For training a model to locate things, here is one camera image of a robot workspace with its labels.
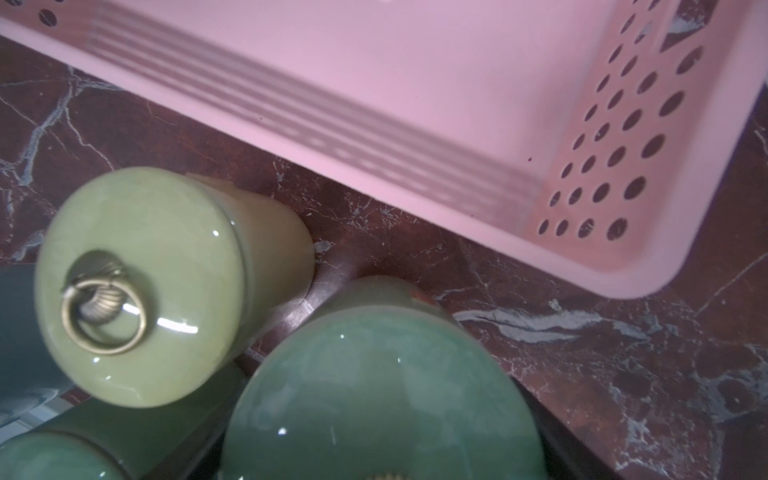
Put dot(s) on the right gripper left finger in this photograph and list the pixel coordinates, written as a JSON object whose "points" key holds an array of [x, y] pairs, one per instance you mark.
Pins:
{"points": [[196, 455]]}

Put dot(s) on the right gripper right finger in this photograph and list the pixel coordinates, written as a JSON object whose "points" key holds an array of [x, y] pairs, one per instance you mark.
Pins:
{"points": [[566, 457]]}

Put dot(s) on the green tea canister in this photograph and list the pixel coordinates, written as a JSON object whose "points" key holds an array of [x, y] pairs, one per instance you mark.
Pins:
{"points": [[97, 440], [381, 383]]}

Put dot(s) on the blue-grey tea canister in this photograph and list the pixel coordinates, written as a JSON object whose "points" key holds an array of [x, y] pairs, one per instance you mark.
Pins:
{"points": [[29, 375]]}

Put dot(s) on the olive tea canister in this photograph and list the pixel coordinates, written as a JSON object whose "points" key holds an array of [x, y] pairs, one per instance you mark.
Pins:
{"points": [[148, 281]]}

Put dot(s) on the pink plastic basket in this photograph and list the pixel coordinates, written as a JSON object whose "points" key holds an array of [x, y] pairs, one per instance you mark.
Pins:
{"points": [[584, 138]]}

